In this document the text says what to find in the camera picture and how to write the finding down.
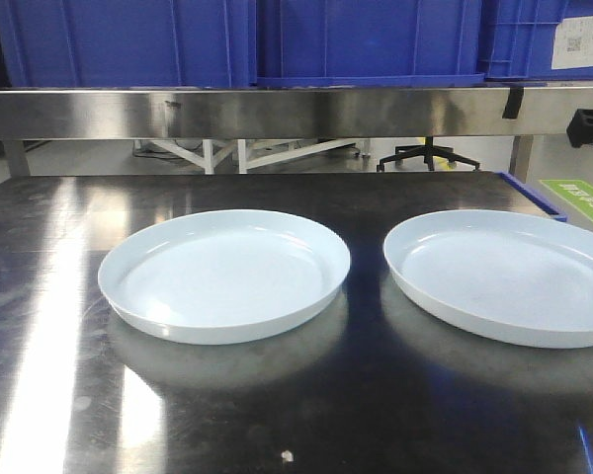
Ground light blue plate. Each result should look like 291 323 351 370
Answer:
382 209 593 349
98 209 351 345

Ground green floor sign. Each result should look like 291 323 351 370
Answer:
540 179 593 223

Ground black tape strip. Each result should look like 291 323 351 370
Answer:
502 86 524 119

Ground white paper label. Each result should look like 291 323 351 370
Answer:
551 16 593 70

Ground blue plastic edge strip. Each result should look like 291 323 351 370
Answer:
496 172 568 222

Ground blue plastic bin right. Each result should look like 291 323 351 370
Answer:
477 1 593 81

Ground blue plastic bin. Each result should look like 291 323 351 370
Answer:
0 1 256 89
257 1 484 88
477 1 593 81

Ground black office chair base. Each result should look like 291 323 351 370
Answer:
376 137 480 173

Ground blue plastic bin middle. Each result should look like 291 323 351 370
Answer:
257 1 484 88

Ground blue plastic bin left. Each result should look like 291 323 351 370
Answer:
0 1 256 89

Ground steel right shelf post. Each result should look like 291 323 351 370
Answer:
508 135 535 183

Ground steel shelf post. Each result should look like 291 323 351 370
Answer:
3 140 31 178
508 135 535 183

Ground stainless steel shelf rail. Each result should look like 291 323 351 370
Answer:
0 81 593 141

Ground white table frame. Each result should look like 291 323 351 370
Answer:
132 138 371 175

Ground steel left shelf post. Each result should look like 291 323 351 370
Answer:
3 140 31 178

